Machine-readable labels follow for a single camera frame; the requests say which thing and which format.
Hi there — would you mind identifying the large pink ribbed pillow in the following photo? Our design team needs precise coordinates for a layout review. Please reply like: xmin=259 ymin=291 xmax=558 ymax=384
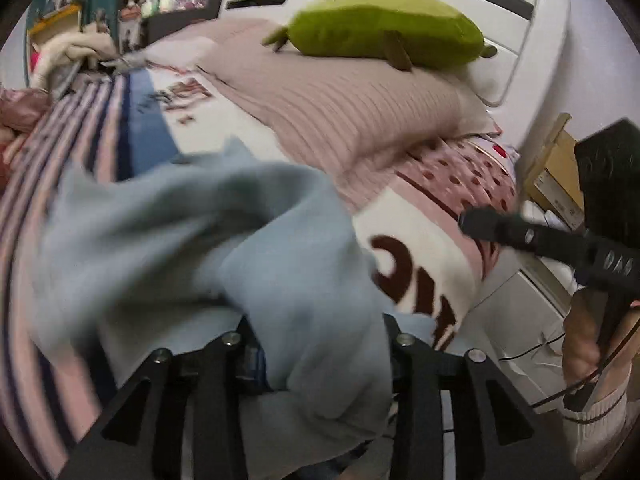
xmin=194 ymin=41 xmax=495 ymax=212

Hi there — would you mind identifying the light blue garment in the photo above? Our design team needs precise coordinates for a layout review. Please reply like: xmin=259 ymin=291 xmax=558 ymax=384
xmin=34 ymin=137 xmax=437 ymax=467

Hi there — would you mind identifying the cardboard box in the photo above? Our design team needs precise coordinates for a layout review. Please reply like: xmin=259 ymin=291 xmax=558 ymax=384
xmin=522 ymin=112 xmax=587 ymax=227

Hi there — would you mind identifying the small pink pillow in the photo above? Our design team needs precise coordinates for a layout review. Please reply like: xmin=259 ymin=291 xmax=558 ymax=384
xmin=141 ymin=17 xmax=282 ymax=69

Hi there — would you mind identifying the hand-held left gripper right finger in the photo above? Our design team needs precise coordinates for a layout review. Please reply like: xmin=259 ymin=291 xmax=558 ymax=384
xmin=382 ymin=312 xmax=581 ymax=480

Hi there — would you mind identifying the person's right hand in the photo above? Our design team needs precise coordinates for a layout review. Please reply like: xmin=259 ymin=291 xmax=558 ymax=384
xmin=562 ymin=287 xmax=640 ymax=394

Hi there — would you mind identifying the white bedside cabinet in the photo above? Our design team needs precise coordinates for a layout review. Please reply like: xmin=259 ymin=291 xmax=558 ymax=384
xmin=462 ymin=254 xmax=582 ymax=412

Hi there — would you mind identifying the pink plaid cloth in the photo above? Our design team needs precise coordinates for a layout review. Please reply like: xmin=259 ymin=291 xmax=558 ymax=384
xmin=0 ymin=87 xmax=52 ymax=134

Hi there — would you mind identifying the white comforter pile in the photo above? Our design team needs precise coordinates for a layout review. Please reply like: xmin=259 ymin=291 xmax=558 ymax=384
xmin=29 ymin=22 xmax=120 ymax=92

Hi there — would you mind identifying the yellow shelf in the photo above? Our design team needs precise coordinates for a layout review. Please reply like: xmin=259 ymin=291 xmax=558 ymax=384
xmin=27 ymin=4 xmax=82 ymax=37

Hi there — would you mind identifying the striped lettered fleece blanket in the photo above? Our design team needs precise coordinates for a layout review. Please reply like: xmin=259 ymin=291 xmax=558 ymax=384
xmin=0 ymin=62 xmax=522 ymax=480

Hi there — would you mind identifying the person's right forearm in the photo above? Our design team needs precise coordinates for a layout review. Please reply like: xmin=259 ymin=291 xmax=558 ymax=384
xmin=562 ymin=380 xmax=630 ymax=467

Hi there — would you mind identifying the green avocado plush toy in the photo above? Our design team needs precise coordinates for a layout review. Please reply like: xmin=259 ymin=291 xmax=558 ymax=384
xmin=261 ymin=0 xmax=499 ymax=72

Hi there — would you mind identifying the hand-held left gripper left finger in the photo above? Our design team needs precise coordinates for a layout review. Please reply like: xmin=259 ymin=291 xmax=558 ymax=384
xmin=57 ymin=317 xmax=264 ymax=480

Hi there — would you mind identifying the dark desk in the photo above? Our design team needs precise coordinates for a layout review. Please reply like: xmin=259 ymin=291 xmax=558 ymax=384
xmin=141 ymin=4 xmax=222 ymax=45

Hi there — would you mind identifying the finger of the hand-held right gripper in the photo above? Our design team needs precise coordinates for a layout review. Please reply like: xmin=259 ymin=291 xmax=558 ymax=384
xmin=458 ymin=208 xmax=595 ymax=267

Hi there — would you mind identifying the black cable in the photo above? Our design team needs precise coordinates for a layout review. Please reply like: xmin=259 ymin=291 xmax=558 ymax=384
xmin=500 ymin=305 xmax=640 ymax=411

